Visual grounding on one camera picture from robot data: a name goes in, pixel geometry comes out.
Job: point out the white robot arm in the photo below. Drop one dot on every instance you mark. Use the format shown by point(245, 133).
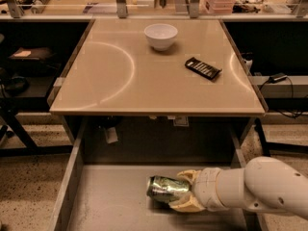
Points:
point(264, 185)

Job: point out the open grey top drawer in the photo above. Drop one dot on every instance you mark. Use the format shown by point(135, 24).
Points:
point(121, 174)

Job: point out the black power adapter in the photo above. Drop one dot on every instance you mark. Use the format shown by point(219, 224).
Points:
point(277, 77)

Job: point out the white ceramic bowl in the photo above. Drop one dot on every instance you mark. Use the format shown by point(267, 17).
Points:
point(160, 36)

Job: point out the black snack bar wrapper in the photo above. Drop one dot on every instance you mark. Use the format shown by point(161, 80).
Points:
point(205, 70)

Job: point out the white paper tag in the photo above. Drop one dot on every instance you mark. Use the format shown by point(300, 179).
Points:
point(110, 135)

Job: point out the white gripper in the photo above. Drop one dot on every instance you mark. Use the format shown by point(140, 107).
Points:
point(207, 187)

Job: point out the green crushed soda can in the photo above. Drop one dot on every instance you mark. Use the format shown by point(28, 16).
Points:
point(164, 189)

